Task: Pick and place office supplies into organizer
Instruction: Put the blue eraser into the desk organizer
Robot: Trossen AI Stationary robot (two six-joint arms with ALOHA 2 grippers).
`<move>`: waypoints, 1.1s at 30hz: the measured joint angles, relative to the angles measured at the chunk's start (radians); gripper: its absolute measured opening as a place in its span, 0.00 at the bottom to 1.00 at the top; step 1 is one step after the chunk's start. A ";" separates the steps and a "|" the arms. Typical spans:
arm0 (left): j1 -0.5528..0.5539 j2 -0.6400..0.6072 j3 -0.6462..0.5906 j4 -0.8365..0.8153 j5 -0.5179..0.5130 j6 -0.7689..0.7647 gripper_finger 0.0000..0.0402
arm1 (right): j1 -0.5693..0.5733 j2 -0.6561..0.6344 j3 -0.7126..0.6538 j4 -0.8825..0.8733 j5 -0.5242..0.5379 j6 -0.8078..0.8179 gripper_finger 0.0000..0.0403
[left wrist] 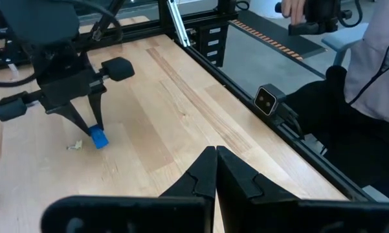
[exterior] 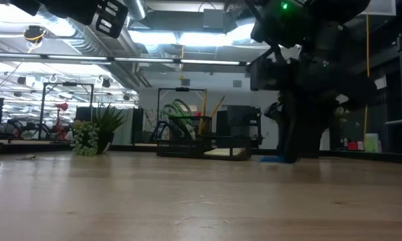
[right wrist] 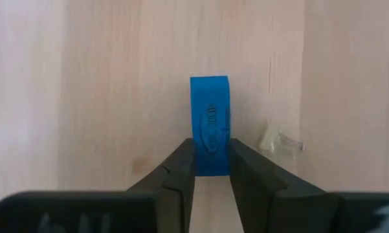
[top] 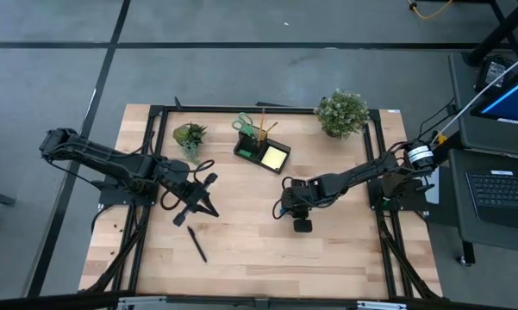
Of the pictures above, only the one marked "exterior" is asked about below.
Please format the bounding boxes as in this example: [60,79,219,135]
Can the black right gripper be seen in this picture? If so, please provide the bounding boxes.
[246,50,379,165]

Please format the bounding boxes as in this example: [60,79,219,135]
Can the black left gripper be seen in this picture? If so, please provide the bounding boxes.
[9,0,130,39]

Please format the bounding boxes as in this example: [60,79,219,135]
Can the blue eraser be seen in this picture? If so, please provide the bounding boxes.
[258,155,286,164]

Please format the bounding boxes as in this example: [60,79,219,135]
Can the yellow sticky note pad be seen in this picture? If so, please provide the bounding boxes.
[203,147,247,157]

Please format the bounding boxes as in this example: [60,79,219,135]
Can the yellow pencil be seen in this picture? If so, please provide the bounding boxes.
[200,88,209,135]
[200,94,227,135]

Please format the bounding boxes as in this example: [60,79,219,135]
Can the green-handled scissors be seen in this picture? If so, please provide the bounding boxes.
[162,98,198,141]

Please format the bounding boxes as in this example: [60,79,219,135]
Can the black mesh desk organizer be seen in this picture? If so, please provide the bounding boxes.
[156,115,252,161]

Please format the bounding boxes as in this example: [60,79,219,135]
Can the black cabinet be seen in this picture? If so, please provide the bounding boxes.
[216,104,264,149]

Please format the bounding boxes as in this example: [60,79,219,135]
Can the long ceiling light strip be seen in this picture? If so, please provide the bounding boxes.
[0,51,252,66]

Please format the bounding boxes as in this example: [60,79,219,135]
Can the pale green box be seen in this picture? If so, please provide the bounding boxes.
[364,133,380,153]

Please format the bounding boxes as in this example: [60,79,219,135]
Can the succulent plant in dark pot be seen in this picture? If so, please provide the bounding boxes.
[69,104,126,157]

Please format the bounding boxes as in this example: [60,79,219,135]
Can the ceiling cable reel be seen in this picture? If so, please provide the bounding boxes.
[22,24,47,44]

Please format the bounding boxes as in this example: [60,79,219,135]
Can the background black robot station frame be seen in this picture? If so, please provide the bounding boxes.
[39,81,95,140]

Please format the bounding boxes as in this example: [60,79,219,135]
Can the yellow power cable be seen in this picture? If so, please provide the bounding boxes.
[363,13,371,145]

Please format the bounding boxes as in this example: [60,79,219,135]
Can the background black frame with camera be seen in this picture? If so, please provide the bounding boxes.
[157,86,208,118]

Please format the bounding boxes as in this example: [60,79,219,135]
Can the black aluminium table frame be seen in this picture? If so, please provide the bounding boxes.
[0,139,402,165]

